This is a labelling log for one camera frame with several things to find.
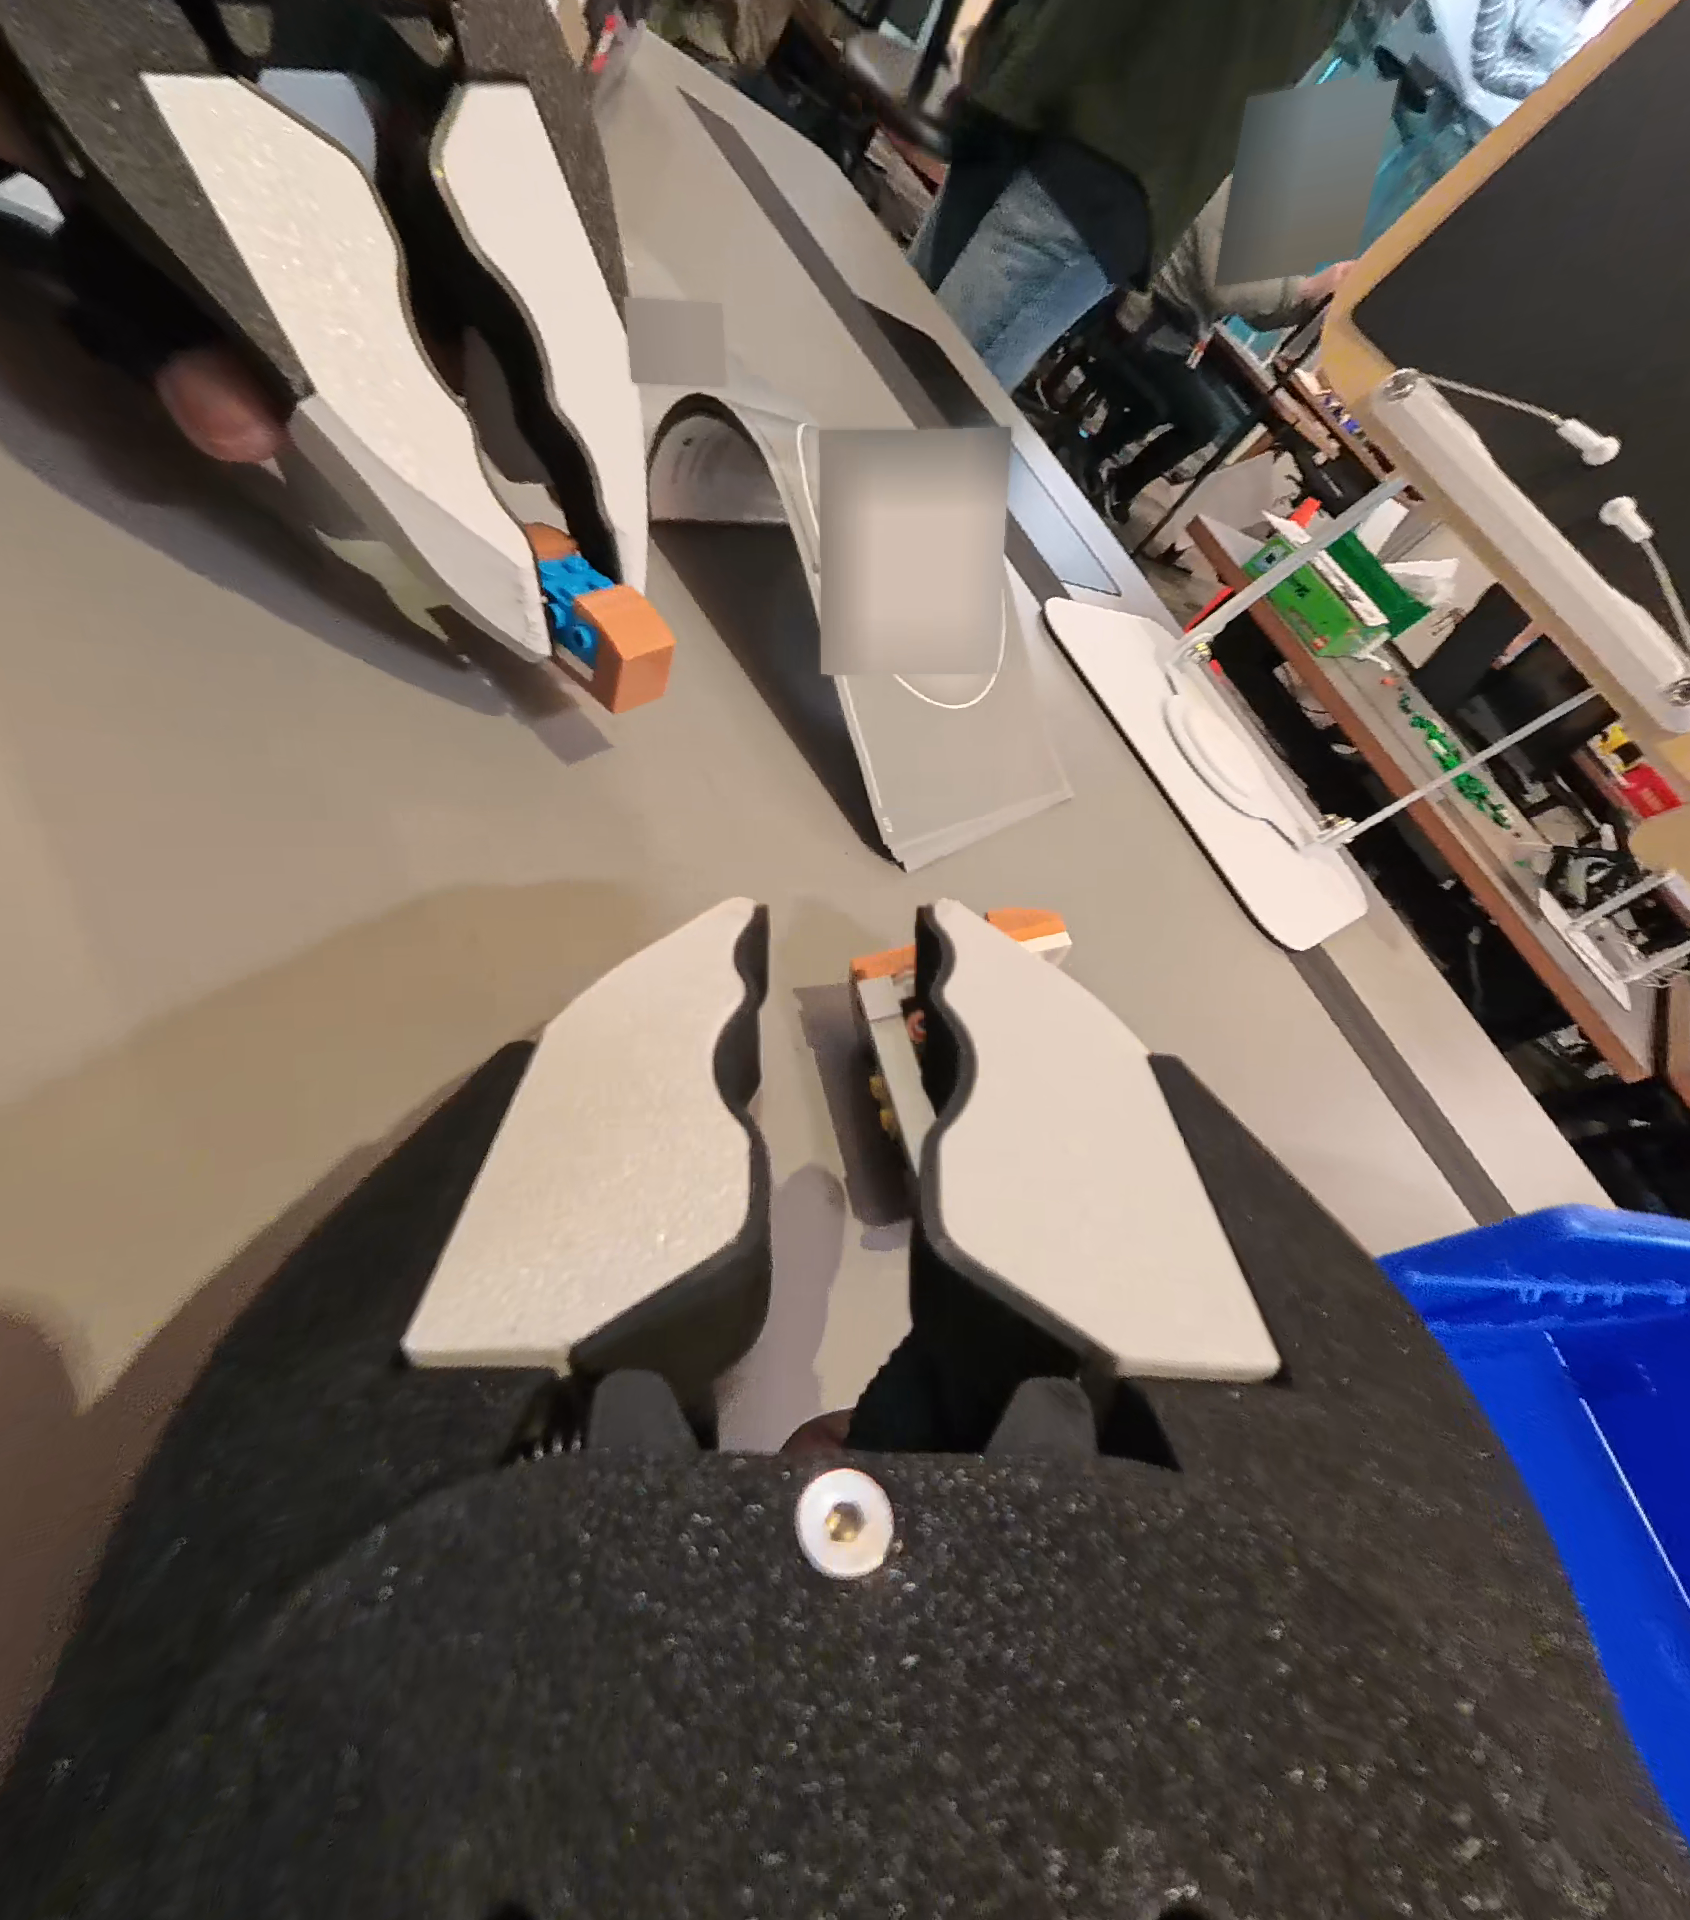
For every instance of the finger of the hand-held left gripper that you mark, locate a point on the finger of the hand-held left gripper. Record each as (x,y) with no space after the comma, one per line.
(547,265)
(334,304)

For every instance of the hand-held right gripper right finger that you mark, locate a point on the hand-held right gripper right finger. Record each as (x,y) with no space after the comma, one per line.
(1082,1194)

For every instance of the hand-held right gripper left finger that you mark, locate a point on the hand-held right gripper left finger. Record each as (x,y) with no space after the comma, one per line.
(609,1181)

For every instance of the brown brick model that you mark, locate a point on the brown brick model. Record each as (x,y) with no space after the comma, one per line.
(882,997)

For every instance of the brown white blue brick assembly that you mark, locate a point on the brown white blue brick assembly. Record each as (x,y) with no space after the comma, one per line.
(626,645)

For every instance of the white instruction booklet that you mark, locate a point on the white instruction booklet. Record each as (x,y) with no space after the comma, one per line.
(935,750)

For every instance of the long wooden table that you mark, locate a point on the long wooden table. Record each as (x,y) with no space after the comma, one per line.
(1465,868)

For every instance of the blue plastic bin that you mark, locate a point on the blue plastic bin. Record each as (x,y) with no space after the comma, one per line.
(1653,1430)

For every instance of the green cardboard box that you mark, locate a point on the green cardboard box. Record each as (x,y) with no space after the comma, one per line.
(1327,590)

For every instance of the black desktop machine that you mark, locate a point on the black desktop machine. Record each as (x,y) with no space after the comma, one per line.
(1488,659)

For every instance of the wood-edged black panel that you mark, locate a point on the wood-edged black panel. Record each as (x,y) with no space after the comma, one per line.
(1613,304)

